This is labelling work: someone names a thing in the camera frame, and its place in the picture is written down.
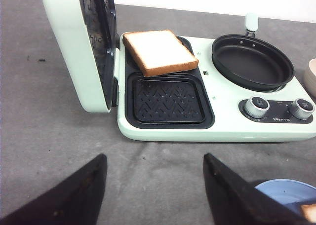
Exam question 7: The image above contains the black round frying pan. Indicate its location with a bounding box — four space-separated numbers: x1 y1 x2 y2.
212 13 294 92

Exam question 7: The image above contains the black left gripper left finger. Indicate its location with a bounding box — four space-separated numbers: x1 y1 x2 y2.
0 154 107 225

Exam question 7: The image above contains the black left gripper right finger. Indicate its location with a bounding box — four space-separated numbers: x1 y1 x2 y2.
203 153 312 225

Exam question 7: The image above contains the blue plate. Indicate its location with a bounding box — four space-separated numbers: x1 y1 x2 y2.
255 179 316 216

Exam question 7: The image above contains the silver right control knob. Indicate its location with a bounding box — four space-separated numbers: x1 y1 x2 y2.
289 98 315 120

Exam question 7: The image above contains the mint green hinged lid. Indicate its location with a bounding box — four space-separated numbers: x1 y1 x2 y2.
42 0 119 113

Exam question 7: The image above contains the silver control knob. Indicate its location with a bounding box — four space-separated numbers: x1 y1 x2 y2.
244 96 270 119
289 98 315 120

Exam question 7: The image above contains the mint green breakfast maker base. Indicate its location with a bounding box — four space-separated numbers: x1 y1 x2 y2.
116 37 316 142

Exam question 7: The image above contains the cream ceramic bowl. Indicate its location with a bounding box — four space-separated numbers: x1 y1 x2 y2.
303 58 316 97

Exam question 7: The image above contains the silver left control knob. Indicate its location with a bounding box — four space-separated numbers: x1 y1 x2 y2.
244 96 270 119

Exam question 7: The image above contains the white bread slice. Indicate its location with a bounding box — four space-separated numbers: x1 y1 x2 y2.
122 30 199 77
300 204 316 223

